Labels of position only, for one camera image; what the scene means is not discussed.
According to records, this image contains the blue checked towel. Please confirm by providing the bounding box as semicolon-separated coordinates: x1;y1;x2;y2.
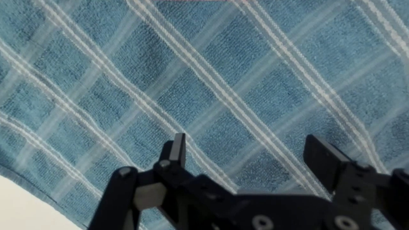
0;0;409;227

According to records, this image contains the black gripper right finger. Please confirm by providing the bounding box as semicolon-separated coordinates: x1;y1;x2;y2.
303;134;409;230

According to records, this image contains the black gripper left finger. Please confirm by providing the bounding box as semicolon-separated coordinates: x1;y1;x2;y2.
87;131;188;230

